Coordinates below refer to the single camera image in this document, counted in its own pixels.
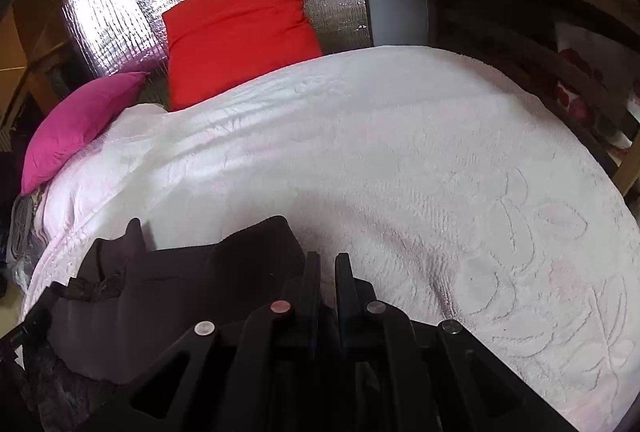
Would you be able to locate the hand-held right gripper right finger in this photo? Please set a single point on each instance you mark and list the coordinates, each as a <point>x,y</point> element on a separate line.
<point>342,302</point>

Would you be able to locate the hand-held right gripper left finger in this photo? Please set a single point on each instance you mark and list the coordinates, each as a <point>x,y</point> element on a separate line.
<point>312,302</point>

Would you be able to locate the black puffer jacket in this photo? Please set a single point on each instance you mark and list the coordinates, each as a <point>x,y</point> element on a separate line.
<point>175,292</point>

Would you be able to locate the grey folded clothes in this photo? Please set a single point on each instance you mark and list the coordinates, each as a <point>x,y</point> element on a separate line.
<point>25,222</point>

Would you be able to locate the white embossed blanket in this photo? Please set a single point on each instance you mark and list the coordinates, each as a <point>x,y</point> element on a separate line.
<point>350,151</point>

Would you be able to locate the red pillow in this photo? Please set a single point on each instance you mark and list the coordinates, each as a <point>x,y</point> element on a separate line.
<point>235,31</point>

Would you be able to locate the pink pillow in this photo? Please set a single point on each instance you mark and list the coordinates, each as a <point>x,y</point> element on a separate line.
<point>75,126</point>

